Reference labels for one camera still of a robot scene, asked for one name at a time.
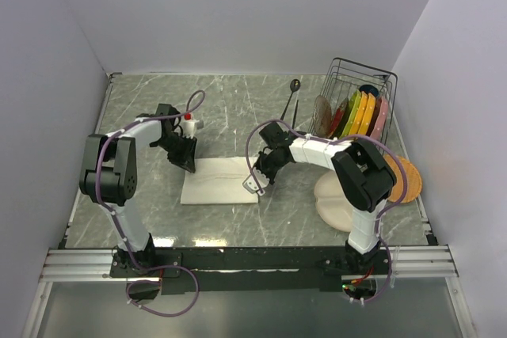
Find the orange woven round placemat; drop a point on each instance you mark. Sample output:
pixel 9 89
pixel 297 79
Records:
pixel 414 180

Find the pink plate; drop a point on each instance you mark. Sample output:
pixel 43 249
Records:
pixel 379 118

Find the black fork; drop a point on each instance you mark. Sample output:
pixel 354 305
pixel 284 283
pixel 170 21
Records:
pixel 295 113

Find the dark blue bowl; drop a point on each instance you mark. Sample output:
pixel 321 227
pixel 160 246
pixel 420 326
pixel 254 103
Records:
pixel 369 89

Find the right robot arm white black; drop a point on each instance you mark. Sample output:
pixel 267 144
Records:
pixel 364 175

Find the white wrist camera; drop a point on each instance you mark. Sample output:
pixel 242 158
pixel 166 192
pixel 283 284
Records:
pixel 189 126
pixel 256 183

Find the yellow plate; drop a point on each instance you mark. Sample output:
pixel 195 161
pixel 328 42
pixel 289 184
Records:
pixel 359 114

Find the black spoon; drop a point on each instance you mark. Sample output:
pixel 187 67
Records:
pixel 294 87

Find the green plate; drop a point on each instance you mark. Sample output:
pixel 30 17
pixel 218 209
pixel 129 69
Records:
pixel 348 111

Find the beige round plate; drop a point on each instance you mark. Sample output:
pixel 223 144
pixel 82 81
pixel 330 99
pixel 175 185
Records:
pixel 331 203

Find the black wire dish rack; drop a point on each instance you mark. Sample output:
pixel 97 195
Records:
pixel 344 77

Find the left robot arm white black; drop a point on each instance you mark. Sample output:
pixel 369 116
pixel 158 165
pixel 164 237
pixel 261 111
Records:
pixel 109 173

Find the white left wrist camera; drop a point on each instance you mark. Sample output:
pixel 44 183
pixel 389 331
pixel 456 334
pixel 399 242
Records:
pixel 189 126

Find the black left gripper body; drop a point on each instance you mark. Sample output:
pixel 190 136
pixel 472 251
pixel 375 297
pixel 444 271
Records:
pixel 176 140

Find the orange plate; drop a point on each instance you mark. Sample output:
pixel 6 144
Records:
pixel 368 114

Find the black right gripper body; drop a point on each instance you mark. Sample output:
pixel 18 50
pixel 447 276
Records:
pixel 269 165

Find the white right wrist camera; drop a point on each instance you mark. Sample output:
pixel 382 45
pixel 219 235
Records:
pixel 256 183

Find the white cloth napkin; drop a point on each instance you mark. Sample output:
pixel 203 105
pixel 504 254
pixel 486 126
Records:
pixel 217 181

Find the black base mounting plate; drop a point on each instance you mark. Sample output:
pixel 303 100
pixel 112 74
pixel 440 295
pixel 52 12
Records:
pixel 252 268

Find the brown round plate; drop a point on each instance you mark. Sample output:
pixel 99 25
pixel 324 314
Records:
pixel 322 117

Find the aluminium frame rail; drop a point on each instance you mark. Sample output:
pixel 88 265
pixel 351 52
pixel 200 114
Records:
pixel 93 265

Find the red plate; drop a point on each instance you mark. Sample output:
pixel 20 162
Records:
pixel 338 116

